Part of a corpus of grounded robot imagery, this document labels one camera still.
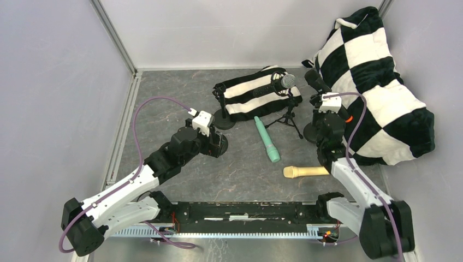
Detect round base mic stand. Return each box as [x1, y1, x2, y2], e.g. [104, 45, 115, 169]
[303, 122, 319, 144]
[211, 132, 228, 158]
[212, 83, 236, 130]

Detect black microphone orange end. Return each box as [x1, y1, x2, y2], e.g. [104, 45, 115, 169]
[304, 69, 353, 123]

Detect black glitter microphone silver head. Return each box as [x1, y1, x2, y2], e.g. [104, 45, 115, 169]
[253, 74, 296, 98]

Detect teal green microphone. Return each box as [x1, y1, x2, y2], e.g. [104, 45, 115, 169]
[254, 116, 281, 163]

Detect cream beige microphone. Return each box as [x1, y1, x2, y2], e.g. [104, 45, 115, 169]
[283, 166, 330, 178]

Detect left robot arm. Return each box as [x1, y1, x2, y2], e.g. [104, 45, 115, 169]
[58, 118, 228, 257]

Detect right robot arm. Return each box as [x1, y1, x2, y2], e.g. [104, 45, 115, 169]
[311, 106, 415, 259]

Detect black white checkered pillow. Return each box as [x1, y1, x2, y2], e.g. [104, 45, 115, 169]
[303, 7, 435, 165]

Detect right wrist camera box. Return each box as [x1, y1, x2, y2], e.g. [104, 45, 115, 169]
[318, 92, 342, 114]

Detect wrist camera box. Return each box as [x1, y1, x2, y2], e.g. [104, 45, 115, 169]
[318, 92, 342, 114]
[188, 108, 214, 137]

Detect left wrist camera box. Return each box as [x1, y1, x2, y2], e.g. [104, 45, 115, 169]
[188, 108, 214, 137]

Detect tripod shock mount mic stand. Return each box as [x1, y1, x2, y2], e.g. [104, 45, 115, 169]
[265, 71, 304, 139]

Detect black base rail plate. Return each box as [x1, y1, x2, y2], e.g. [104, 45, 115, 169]
[150, 201, 337, 234]

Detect aluminium corner frame post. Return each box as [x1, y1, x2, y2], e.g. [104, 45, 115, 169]
[90, 0, 138, 75]

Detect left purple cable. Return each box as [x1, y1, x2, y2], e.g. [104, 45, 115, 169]
[58, 96, 198, 254]

